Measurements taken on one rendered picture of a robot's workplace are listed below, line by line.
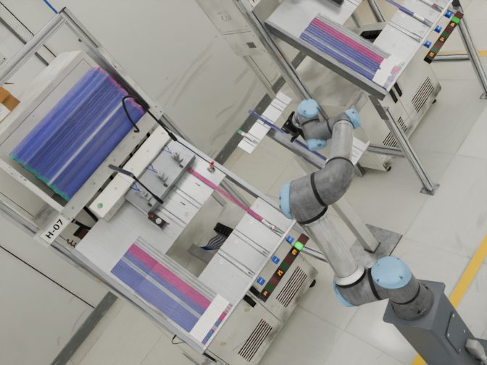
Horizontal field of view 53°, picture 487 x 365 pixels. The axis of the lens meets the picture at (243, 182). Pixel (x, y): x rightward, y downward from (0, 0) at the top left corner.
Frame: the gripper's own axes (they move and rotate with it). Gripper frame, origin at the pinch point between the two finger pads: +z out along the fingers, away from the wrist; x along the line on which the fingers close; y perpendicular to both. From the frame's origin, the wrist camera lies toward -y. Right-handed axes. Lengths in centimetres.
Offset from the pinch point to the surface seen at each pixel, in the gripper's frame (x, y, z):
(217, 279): 70, -10, 5
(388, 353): 48, -95, 26
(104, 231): 82, 42, 13
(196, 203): 49, 18, 10
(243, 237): 48.9, -8.2, 5.6
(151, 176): 52, 41, 7
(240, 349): 87, -42, 57
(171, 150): 38, 40, 2
